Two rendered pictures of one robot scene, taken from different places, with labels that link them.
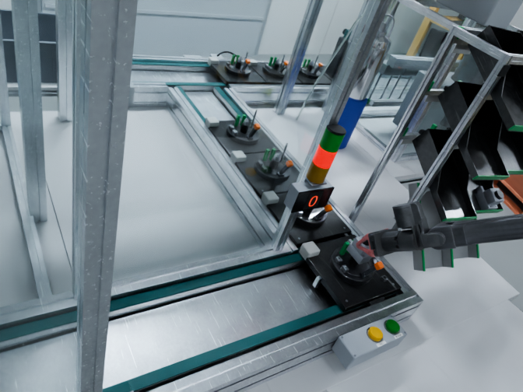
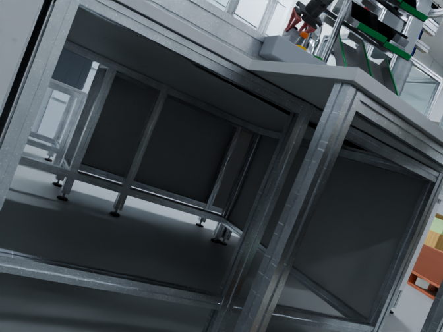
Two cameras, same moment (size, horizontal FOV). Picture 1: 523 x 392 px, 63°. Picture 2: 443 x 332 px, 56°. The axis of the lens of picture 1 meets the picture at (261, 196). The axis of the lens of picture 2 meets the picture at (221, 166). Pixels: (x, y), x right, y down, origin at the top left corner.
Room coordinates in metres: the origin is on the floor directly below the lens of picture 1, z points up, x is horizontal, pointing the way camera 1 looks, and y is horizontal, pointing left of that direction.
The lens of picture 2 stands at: (-0.48, -0.62, 0.60)
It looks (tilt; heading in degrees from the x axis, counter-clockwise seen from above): 2 degrees down; 13
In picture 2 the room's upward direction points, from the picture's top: 22 degrees clockwise
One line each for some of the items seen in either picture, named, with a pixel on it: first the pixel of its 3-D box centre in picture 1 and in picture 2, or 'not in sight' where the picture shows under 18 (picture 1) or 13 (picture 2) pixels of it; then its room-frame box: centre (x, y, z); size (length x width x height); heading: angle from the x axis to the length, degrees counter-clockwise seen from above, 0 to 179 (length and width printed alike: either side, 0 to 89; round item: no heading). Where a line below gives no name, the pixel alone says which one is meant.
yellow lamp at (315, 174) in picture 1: (317, 170); not in sight; (0.96, -0.12, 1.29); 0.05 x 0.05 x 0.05
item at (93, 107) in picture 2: not in sight; (229, 178); (2.48, -0.02, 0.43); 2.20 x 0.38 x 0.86; 132
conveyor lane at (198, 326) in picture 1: (261, 297); not in sight; (0.81, -0.10, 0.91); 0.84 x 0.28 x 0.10; 132
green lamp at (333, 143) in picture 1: (331, 138); not in sight; (0.96, -0.12, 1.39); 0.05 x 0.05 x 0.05
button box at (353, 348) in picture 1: (370, 341); (295, 60); (0.78, -0.42, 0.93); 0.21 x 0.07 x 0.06; 132
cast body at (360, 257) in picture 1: (359, 245); (289, 37); (1.00, -0.33, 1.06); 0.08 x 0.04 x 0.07; 42
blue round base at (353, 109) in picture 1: (342, 118); not in sight; (1.99, -0.25, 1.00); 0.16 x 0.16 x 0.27
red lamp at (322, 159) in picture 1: (324, 155); not in sight; (0.96, -0.12, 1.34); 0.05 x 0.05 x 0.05
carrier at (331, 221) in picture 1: (310, 204); not in sight; (1.19, -0.17, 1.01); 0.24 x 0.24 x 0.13; 42
